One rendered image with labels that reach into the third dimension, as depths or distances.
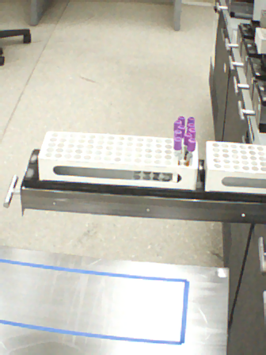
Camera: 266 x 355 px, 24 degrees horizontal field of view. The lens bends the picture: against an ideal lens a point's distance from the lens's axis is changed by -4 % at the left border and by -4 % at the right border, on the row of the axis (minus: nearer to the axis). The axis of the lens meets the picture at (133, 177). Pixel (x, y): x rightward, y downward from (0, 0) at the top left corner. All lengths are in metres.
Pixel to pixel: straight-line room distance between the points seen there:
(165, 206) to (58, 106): 2.02
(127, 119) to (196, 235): 0.88
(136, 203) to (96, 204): 0.07
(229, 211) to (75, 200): 0.29
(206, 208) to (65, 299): 0.38
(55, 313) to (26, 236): 1.43
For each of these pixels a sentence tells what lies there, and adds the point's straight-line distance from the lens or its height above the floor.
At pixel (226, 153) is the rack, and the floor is 0.86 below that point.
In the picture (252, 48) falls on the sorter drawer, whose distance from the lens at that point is 1.90.
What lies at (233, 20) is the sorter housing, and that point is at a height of 0.73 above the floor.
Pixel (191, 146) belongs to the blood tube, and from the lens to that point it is 1.18.
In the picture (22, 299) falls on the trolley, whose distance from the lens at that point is 1.00.
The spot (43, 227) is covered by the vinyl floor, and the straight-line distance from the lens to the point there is 2.43.
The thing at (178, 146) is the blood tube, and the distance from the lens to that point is 1.18.
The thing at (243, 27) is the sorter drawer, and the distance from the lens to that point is 2.07.
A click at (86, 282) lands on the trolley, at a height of 0.82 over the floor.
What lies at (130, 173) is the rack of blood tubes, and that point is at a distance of 1.28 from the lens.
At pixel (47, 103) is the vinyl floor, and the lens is 3.24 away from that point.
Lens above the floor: 1.53
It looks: 35 degrees down
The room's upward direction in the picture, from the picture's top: 3 degrees clockwise
